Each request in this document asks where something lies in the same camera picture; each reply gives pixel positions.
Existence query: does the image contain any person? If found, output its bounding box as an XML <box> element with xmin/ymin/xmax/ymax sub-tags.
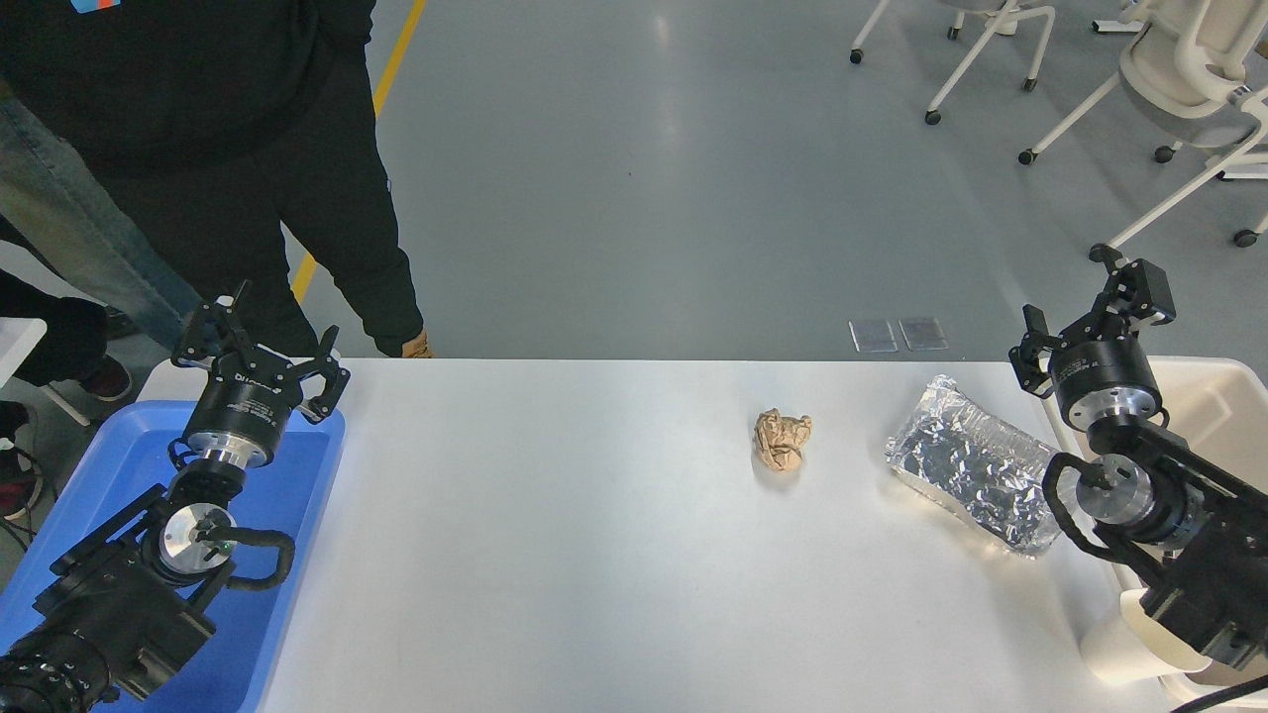
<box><xmin>0</xmin><ymin>94</ymin><xmax>204</xmax><ymax>348</ymax></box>
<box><xmin>0</xmin><ymin>0</ymin><xmax>437</xmax><ymax>359</ymax></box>
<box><xmin>0</xmin><ymin>216</ymin><xmax>133</xmax><ymax>523</ymax></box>

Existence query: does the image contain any crumpled tan paper ball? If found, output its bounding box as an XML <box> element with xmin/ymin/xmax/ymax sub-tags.
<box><xmin>753</xmin><ymin>408</ymin><xmax>813</xmax><ymax>473</ymax></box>

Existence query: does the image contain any blue plastic tray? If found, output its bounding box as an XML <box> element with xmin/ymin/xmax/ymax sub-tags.
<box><xmin>0</xmin><ymin>399</ymin><xmax>347</xmax><ymax>713</ymax></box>

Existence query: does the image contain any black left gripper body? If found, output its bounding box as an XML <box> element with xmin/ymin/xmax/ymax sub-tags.
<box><xmin>186</xmin><ymin>355</ymin><xmax>303</xmax><ymax>456</ymax></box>

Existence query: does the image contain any white paper cup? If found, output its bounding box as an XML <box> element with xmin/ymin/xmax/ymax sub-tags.
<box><xmin>1080</xmin><ymin>589</ymin><xmax>1217</xmax><ymax>686</ymax></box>

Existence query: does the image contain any white side table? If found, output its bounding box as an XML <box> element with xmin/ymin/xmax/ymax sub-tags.
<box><xmin>0</xmin><ymin>317</ymin><xmax>92</xmax><ymax>427</ymax></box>

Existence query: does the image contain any large pale bin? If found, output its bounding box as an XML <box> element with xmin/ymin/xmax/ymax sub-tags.
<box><xmin>1030</xmin><ymin>356</ymin><xmax>1268</xmax><ymax>713</ymax></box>

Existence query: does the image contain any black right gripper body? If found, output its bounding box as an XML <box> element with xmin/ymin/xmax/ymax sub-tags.
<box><xmin>1045</xmin><ymin>332</ymin><xmax>1163</xmax><ymax>420</ymax></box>

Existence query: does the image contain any silver foil tray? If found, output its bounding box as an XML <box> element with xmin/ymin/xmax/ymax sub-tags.
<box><xmin>885</xmin><ymin>374</ymin><xmax>1081</xmax><ymax>560</ymax></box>

